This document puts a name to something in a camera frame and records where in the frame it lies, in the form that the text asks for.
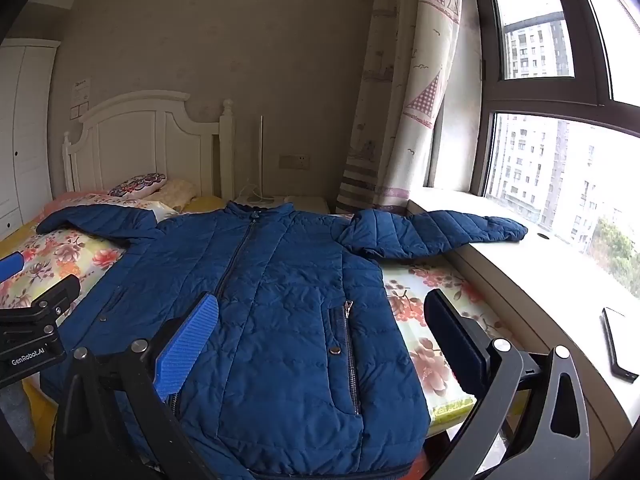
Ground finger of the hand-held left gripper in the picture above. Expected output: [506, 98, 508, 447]
[0, 274, 82, 326]
[0, 252, 25, 283]

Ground beige pillow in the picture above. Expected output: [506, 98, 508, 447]
[159, 179, 199, 212]

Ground pink blanket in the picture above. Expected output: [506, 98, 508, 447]
[44, 191, 127, 217]

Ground sailboat print curtain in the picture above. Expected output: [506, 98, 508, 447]
[335, 0, 467, 216]

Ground blue puffer jacket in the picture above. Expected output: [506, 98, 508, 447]
[36, 201, 529, 480]

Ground black phone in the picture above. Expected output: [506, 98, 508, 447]
[601, 306, 640, 381]

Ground white window sill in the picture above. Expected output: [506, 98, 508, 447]
[407, 187, 640, 463]

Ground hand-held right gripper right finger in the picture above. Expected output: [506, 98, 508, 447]
[424, 289, 593, 480]

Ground purple patterned pillow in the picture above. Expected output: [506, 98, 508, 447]
[107, 172, 168, 199]

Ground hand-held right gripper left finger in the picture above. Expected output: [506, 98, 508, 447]
[54, 292, 253, 480]

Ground white nightstand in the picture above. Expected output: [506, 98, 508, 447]
[234, 195, 331, 217]

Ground white bed headboard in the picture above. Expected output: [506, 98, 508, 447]
[61, 90, 236, 202]

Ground white wardrobe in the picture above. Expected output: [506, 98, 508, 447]
[0, 39, 61, 242]

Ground white lamp pole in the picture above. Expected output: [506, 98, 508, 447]
[257, 115, 265, 197]

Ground floral quilt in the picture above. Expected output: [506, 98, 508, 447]
[0, 197, 507, 436]

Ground paper wall notices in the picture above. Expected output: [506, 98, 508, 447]
[71, 77, 92, 122]

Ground dark framed window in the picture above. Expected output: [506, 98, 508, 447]
[469, 0, 640, 273]

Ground white cable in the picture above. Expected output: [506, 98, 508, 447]
[236, 180, 273, 207]

